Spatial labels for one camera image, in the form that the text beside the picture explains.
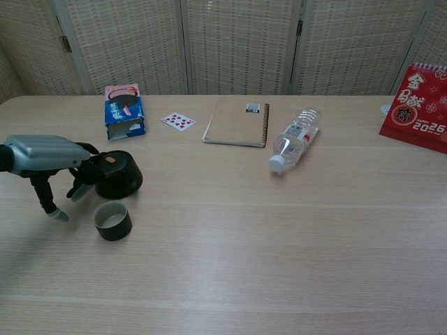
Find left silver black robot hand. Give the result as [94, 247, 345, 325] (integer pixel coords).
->
[6, 135, 101, 223]

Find black teapot with handle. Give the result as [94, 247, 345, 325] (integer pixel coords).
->
[75, 149, 144, 200]

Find dark green cup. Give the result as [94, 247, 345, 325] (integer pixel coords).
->
[92, 201, 133, 241]

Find clear plastic water bottle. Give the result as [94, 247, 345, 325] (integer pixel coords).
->
[268, 107, 323, 174]

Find blue pink cookie box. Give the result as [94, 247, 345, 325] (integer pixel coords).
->
[104, 83, 147, 142]

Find hearts playing card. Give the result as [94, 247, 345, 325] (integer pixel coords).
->
[160, 112, 196, 132]

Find kraft spiral notebook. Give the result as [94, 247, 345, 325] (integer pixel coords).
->
[201, 100, 271, 149]

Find woven bamboo folding screen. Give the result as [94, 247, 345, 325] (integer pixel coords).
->
[0, 0, 447, 105]

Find red 2026 desk calendar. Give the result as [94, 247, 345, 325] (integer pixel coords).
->
[378, 62, 447, 155]

